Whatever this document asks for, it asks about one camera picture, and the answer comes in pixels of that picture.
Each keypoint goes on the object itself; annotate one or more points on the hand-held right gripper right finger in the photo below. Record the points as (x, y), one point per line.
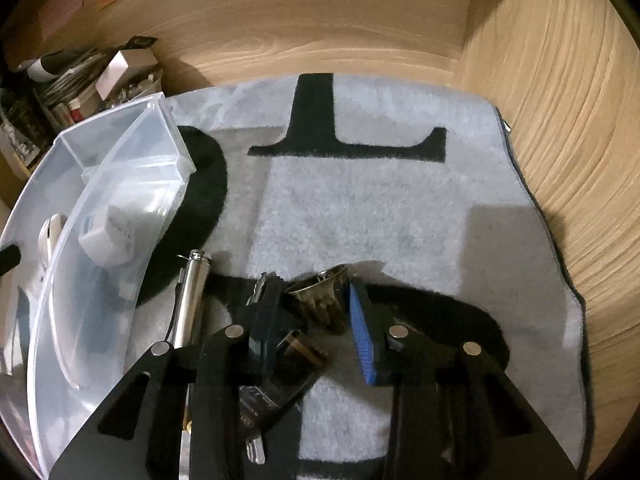
(361, 330)

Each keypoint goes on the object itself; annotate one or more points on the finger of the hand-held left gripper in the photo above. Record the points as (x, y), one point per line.
(9, 259)

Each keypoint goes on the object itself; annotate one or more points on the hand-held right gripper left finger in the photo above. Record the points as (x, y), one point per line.
(261, 345)

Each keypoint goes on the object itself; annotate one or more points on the white plastic gadget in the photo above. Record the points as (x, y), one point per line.
(50, 245)

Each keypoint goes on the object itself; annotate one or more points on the silver metal cylinder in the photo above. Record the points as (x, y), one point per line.
(192, 295)

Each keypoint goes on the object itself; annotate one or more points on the white charger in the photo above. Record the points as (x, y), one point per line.
(107, 235)

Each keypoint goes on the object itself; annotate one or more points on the clear plastic box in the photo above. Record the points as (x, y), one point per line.
(100, 310)

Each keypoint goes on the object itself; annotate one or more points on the grey mat with black letters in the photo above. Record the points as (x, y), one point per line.
(375, 210)

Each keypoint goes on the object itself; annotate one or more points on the stack of books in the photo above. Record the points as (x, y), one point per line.
(65, 95)

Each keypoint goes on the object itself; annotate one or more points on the white card box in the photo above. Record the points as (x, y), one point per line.
(125, 72)

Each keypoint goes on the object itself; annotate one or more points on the pink sticky note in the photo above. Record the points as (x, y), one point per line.
(60, 5)

